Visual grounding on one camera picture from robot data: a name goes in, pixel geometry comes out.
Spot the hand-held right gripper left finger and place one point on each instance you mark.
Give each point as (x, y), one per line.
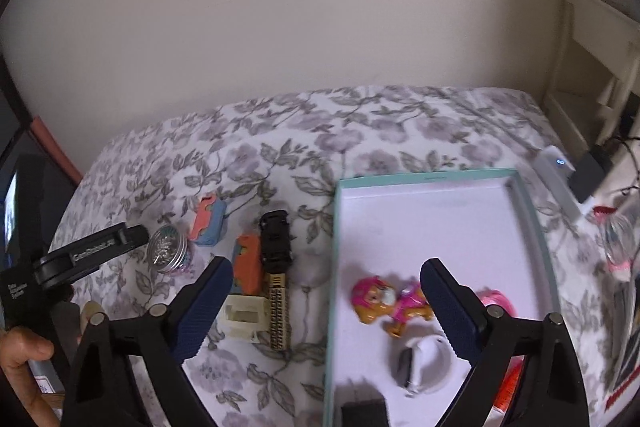
(205, 307)

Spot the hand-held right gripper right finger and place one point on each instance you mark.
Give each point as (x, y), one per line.
(450, 307)

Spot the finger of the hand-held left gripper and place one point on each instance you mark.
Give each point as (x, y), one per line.
(90, 254)

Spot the cream plastic frame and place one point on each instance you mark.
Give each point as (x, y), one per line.
(240, 322)

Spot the pink kids watch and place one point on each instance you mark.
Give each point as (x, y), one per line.
(495, 299)

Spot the coral and blue silicone case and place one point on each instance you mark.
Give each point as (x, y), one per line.
(249, 264)
(210, 219)

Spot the white smart watch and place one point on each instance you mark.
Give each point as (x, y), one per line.
(430, 372)

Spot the round metal tin of beads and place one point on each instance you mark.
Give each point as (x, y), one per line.
(165, 247)

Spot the gold patterned bar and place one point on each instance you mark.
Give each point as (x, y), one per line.
(279, 312)

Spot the pink puppy toy figure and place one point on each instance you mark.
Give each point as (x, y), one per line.
(375, 302)

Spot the teal box with white inside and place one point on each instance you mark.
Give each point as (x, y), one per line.
(425, 217)

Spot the black toy car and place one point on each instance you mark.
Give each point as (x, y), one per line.
(276, 239)

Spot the black charger plug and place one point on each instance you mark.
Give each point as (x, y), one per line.
(365, 414)

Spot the person's left hand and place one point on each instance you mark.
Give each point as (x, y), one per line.
(15, 387)

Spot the dark cabinet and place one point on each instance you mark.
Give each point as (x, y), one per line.
(30, 187)

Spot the white power bank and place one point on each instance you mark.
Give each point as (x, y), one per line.
(552, 167)

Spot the floral blanket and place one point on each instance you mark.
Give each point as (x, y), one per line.
(400, 127)

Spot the black power adapter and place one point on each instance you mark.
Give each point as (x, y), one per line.
(590, 174)

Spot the cream wooden shelf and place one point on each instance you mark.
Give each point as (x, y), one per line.
(585, 57)

